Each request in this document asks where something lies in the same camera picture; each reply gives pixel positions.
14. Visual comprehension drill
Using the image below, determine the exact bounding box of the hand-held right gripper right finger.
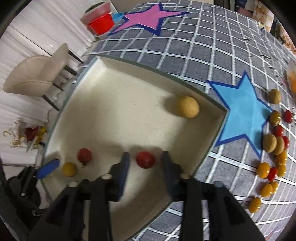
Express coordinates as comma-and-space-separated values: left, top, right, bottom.
161, 151, 266, 241

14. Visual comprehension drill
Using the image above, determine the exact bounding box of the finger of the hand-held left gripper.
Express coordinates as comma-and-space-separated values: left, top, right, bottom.
21, 158, 60, 197

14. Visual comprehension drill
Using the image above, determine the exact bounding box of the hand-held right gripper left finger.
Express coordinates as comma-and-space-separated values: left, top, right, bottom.
25, 152, 130, 241

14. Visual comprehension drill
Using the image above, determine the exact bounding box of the yellow cherry tomato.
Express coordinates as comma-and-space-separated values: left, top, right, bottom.
62, 162, 77, 178

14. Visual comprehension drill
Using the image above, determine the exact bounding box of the beige tray with green rim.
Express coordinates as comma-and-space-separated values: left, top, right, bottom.
41, 55, 230, 241

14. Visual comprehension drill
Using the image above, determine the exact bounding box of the red yellow flower ornament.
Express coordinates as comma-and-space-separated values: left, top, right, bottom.
2, 118, 49, 153

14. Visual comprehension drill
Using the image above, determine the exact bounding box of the round tan potato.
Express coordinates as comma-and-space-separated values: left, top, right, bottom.
177, 96, 200, 118

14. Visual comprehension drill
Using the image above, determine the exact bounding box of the beige chair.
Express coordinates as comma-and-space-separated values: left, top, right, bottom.
3, 43, 85, 112

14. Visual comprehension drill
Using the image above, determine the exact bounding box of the group of yellow tomatoes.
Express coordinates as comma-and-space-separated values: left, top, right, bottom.
248, 110, 288, 214

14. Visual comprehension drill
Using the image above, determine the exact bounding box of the blue felt star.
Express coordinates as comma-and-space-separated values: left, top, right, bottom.
206, 71, 274, 160

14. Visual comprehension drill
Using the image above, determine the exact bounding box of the brown kiwi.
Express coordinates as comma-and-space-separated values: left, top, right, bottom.
273, 136, 285, 155
268, 88, 282, 105
262, 134, 277, 153

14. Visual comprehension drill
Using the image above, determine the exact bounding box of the grey grid tablecloth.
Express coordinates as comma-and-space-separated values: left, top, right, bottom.
94, 0, 296, 241

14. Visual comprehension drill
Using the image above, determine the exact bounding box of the red plastic bowl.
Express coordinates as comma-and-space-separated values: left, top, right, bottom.
87, 13, 115, 36

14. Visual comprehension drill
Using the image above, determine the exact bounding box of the clear bag of oranges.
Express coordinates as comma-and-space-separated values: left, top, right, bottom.
285, 59, 296, 93

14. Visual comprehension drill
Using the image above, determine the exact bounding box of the pink felt star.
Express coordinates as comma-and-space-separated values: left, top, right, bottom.
109, 3, 192, 36

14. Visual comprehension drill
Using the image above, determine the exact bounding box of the blue plastic scoop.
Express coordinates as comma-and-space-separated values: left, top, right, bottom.
112, 13, 127, 24

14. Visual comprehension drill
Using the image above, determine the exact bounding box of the clear container with red lid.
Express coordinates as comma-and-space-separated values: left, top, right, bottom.
81, 1, 112, 26

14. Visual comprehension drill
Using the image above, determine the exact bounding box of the printed cardboard box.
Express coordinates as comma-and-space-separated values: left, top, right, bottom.
252, 0, 275, 32

